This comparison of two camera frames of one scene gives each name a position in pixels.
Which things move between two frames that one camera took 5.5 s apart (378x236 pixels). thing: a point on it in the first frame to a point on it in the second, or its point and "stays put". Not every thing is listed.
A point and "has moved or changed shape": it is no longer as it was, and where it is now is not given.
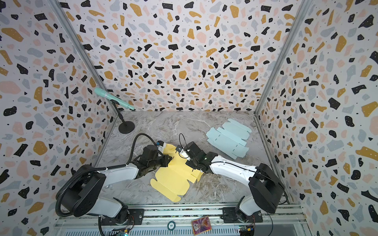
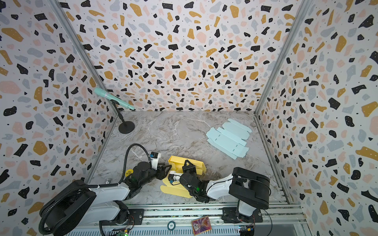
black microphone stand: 127,127 stays put
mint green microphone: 103,92 stays put
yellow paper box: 173,180 has moved or changed shape
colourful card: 201,225 stays put
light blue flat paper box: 230,139 stays put
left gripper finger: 166,159 to 163,174
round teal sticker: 171,225 stays put
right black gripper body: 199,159 to 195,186
